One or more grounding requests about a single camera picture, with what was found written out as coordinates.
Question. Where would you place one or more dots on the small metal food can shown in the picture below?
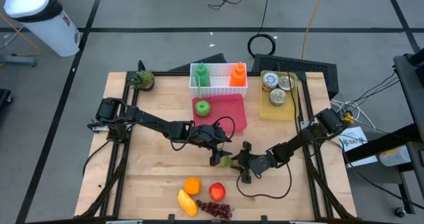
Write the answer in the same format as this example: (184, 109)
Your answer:
(286, 83)
(270, 81)
(277, 97)

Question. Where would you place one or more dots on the black equipment cart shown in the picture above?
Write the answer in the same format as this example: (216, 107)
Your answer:
(410, 85)

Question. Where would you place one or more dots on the white trash can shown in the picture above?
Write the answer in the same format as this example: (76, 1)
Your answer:
(49, 28)

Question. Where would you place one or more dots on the green squeeze bottle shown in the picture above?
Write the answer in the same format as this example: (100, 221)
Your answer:
(202, 78)

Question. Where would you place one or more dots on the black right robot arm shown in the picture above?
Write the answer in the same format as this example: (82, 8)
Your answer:
(331, 121)

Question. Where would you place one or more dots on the black floor object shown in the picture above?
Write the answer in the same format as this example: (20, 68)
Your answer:
(4, 98)

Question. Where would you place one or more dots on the yellow plug connector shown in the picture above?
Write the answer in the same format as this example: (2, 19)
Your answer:
(348, 118)

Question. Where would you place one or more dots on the yellow oblong fruit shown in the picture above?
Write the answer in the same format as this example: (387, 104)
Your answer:
(187, 203)

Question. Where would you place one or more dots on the small potted succulent plant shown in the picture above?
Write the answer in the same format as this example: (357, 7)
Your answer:
(144, 79)

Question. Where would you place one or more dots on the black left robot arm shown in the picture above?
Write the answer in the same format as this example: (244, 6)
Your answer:
(152, 123)

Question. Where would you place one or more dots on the grey stand base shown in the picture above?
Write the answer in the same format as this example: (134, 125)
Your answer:
(20, 61)

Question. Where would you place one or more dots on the orange fruit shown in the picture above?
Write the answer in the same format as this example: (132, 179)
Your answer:
(192, 186)

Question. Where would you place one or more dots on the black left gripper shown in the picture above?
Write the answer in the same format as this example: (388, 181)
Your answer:
(210, 136)

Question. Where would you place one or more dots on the green pear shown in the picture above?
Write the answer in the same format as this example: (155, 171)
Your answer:
(227, 162)

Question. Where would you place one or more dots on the black flat wedge panel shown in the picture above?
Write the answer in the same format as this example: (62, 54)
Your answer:
(208, 63)

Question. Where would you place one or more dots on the black caster wheel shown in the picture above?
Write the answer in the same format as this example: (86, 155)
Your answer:
(400, 212)

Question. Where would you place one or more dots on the red plastic tray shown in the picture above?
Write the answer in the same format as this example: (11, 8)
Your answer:
(228, 111)

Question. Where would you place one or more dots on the white plastic bottle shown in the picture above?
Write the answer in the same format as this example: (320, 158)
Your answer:
(394, 156)

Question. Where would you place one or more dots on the red grape bunch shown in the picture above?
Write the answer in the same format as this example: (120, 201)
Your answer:
(215, 209)

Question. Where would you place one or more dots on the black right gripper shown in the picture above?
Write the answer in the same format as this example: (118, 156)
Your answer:
(258, 164)

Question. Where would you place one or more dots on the white paper sign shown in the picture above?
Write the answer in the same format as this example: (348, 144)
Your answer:
(356, 139)

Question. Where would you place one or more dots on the green apple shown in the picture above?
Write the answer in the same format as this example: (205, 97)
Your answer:
(202, 108)

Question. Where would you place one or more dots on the red apple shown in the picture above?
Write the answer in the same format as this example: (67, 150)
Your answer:
(217, 191)

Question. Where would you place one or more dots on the orange squeeze bottle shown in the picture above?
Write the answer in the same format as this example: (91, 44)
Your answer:
(238, 78)

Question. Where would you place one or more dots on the black perforated panel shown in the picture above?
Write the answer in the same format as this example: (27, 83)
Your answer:
(314, 68)

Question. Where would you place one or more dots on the yellow plastic tray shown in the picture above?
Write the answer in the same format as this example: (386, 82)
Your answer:
(281, 113)

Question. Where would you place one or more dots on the white perforated plastic basket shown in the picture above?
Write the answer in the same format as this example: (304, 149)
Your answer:
(218, 92)

